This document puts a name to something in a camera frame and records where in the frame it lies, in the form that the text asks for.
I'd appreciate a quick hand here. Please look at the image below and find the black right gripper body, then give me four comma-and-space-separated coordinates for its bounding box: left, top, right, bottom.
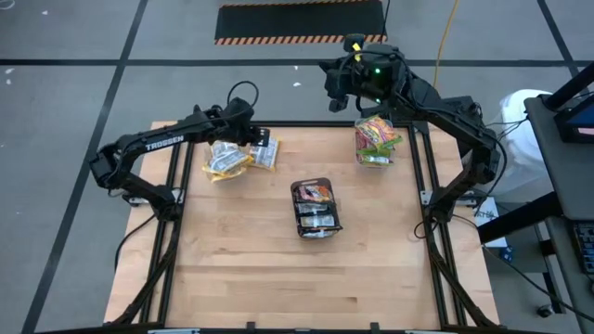
319, 55, 370, 99

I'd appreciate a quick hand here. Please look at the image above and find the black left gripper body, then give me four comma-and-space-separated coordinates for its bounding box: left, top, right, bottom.
229, 118, 262, 146

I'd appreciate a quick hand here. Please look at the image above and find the yellow chicken flavor ramen pack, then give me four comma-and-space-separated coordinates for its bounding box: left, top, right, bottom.
248, 135, 281, 173

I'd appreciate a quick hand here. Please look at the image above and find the clear plastic bin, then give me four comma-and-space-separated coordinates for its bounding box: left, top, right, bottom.
202, 137, 255, 184
354, 115, 403, 169

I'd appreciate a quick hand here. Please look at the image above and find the grey translucent plastic bin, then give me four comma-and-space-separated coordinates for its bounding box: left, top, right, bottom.
290, 177, 345, 240

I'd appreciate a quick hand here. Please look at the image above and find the black orange-striped floor mat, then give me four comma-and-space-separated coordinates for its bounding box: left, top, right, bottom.
213, 0, 388, 46

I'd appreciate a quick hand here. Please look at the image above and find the white bag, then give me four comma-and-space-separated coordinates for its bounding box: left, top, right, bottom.
494, 88, 554, 196

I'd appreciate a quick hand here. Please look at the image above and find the white label box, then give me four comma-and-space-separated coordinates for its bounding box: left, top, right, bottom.
471, 197, 510, 250

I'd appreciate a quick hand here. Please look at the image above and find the black monitor screen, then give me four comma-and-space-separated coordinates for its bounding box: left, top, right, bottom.
554, 104, 594, 144

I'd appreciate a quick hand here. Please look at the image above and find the dark side cart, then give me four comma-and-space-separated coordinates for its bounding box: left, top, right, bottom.
477, 62, 594, 334

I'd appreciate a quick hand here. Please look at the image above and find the black keyboard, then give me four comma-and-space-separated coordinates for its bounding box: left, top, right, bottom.
573, 222, 594, 275

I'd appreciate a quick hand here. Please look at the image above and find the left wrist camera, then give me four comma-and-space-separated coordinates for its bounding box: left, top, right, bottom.
226, 96, 256, 124

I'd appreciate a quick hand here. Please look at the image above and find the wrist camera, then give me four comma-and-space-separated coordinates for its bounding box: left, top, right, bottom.
359, 55, 404, 103
226, 96, 256, 124

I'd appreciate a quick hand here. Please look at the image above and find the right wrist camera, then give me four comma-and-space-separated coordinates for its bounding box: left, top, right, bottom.
359, 55, 404, 103

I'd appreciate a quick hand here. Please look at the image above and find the black hanging cable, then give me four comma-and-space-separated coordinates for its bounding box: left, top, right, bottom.
379, 0, 392, 45

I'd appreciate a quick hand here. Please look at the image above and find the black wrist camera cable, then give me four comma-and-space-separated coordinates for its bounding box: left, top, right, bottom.
226, 80, 260, 110

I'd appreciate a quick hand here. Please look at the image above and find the yellow hanging cable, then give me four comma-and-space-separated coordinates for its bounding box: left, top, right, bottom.
432, 0, 461, 89

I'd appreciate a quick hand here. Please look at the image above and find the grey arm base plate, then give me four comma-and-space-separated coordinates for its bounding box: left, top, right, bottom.
420, 188, 479, 208
122, 188, 185, 209

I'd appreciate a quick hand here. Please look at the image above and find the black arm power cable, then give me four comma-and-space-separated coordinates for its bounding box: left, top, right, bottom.
113, 213, 161, 275

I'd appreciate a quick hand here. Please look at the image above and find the black floor cable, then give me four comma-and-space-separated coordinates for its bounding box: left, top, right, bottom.
482, 245, 594, 324

